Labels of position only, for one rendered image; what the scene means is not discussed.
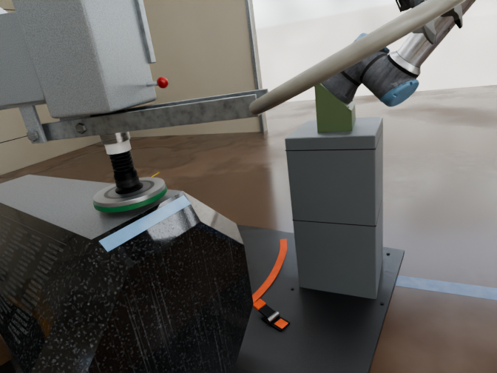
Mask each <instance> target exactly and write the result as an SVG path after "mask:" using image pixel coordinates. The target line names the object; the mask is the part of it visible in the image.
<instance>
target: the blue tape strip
mask: <svg viewBox="0 0 497 373"><path fill-rule="evenodd" d="M190 204H191V203H190V202H189V201H188V200H187V199H186V197H185V196H184V195H183V196H181V197H179V198H178V199H176V200H174V201H172V202H170V203H169V204H167V205H165V206H162V207H161V208H160V209H157V210H155V211H154V212H151V213H150V214H148V215H146V216H144V217H142V218H141V219H139V220H137V221H135V222H133V223H132V224H130V225H128V226H125V227H124V228H123V229H120V230H118V231H117V232H114V233H113V234H111V235H109V236H107V237H105V238H104V239H102V240H100V241H99V242H100V243H101V245H102V246H103V247H104V248H105V250H106V251H108V252H109V251H110V250H112V249H114V248H115V247H117V246H119V245H121V244H123V243H124V242H126V241H128V240H129V239H131V238H133V237H135V236H136V235H138V234H140V233H142V232H143V231H145V230H147V229H148V228H150V227H152V226H154V225H155V224H157V223H159V222H161V221H162V220H164V219H166V218H168V217H169V216H170V215H173V214H175V213H176V212H178V211H180V210H181V209H183V208H184V207H186V206H188V205H190Z"/></svg>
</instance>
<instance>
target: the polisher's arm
mask: <svg viewBox="0 0 497 373"><path fill-rule="evenodd" d="M40 104H46V101H45V99H44V95H43V92H42V90H41V86H40V84H39V81H38V77H37V75H36V71H35V68H34V66H33V62H32V59H31V57H30V53H29V50H28V48H27V44H26V41H25V39H24V35H23V32H22V30H21V26H20V24H19V21H18V17H17V15H16V12H13V13H8V12H6V11H5V10H3V9H2V8H0V110H4V109H10V108H16V107H18V108H19V110H20V113H21V116H22V118H23V121H24V125H25V127H26V129H27V131H29V130H33V131H35V132H37V135H38V139H37V140H36V141H34V142H33V141H31V143H32V144H40V143H46V142H47V139H46V136H45V134H44V130H43V127H42V125H41V121H40V119H39V117H38V113H37V110H36V106H35V105H40Z"/></svg>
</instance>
